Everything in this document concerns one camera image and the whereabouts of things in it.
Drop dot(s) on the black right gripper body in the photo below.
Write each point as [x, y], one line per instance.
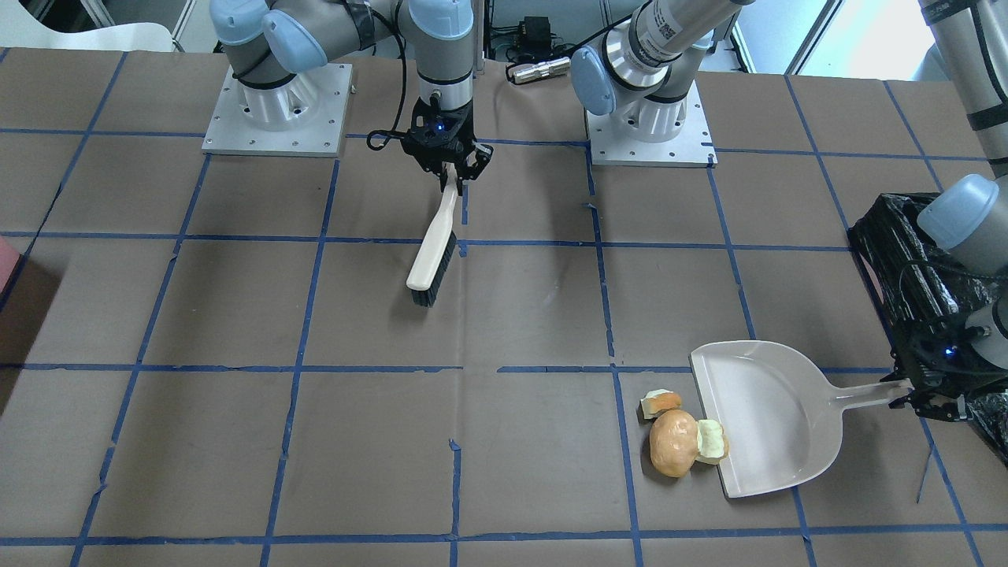
[477, 156]

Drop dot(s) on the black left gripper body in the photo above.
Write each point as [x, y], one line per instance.
[937, 402]

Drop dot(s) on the beige hand brush black bristles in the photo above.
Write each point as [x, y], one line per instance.
[433, 257]

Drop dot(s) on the beige plastic dustpan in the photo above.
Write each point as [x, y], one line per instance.
[782, 416]

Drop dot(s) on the whole brown bread roll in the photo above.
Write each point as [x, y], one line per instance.
[674, 443]

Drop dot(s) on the small bread crust piece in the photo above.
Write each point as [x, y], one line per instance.
[658, 401]

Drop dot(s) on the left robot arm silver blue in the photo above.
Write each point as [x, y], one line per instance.
[784, 208]

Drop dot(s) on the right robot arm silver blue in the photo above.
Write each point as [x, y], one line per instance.
[277, 50]

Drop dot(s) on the pink plastic bin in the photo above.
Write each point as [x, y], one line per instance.
[11, 260]

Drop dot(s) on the silver flashlight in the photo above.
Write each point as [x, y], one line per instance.
[524, 73]

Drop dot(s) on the black electronics box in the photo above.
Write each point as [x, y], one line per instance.
[533, 40]

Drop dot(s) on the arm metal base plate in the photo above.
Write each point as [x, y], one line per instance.
[649, 133]
[304, 118]

